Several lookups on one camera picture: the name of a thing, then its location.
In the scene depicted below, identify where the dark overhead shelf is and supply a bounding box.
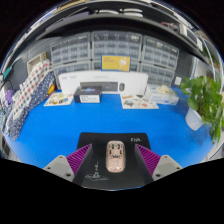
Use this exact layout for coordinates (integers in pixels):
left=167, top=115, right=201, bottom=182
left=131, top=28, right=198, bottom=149
left=34, top=11, right=204, bottom=48

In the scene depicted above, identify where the grey pegboard panel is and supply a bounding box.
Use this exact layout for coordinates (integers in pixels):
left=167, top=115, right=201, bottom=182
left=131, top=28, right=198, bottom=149
left=16, top=38, right=54, bottom=84

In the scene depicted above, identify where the navy polka-dot cloth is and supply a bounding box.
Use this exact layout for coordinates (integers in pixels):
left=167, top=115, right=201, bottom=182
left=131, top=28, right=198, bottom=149
left=6, top=69, right=56, bottom=141

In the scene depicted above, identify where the green potted plant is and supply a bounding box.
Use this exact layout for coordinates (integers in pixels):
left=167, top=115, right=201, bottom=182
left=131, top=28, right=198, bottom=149
left=179, top=75, right=224, bottom=144

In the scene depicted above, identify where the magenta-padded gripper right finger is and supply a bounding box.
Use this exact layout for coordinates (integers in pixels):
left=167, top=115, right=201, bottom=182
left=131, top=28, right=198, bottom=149
left=133, top=143, right=184, bottom=184

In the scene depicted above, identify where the illustrated sticker sheet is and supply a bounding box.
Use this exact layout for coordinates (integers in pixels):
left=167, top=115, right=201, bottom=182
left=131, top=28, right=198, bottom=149
left=120, top=94, right=160, bottom=110
left=43, top=92, right=74, bottom=107

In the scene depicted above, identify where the long white keyboard box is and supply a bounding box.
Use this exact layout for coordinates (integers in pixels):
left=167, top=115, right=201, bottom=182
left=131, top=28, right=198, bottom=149
left=58, top=70, right=149, bottom=96

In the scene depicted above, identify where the black mouse pad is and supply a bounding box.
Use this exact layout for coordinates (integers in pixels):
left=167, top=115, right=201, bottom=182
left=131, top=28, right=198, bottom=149
left=72, top=132, right=155, bottom=191

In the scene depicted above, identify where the red blue checkered cloth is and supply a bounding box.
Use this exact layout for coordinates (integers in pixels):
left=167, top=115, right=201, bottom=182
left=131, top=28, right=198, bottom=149
left=13, top=59, right=54, bottom=111

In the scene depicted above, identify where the white and blue carton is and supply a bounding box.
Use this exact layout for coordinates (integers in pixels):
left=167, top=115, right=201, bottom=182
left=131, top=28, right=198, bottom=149
left=145, top=84, right=180, bottom=106

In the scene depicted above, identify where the white plastic basket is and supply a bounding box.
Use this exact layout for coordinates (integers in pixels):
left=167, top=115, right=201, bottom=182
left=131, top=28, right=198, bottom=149
left=27, top=52, right=48, bottom=73

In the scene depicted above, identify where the yellow and blue box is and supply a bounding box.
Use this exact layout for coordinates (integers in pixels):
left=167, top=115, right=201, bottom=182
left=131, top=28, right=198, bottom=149
left=101, top=54, right=131, bottom=72

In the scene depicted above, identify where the small black labelled box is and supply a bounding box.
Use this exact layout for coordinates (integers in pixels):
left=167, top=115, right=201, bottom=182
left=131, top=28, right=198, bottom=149
left=73, top=85, right=103, bottom=104

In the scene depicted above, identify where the transparent pink computer mouse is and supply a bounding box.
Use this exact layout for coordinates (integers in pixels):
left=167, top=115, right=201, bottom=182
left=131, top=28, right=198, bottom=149
left=105, top=139, right=126, bottom=173

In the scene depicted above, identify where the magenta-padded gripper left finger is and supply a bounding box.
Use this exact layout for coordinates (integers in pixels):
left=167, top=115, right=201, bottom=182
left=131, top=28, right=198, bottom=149
left=43, top=143, right=95, bottom=183

